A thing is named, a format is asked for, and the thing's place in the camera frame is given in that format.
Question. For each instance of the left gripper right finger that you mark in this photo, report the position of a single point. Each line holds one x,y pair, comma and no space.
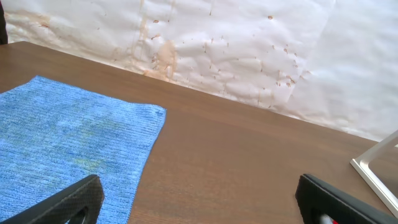
317,199

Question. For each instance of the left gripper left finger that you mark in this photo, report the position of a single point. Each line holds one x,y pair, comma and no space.
77,199

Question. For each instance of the white and blue stand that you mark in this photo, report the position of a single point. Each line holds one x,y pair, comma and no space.
359,162

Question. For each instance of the blue cloth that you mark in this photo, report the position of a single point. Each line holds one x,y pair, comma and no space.
62,130

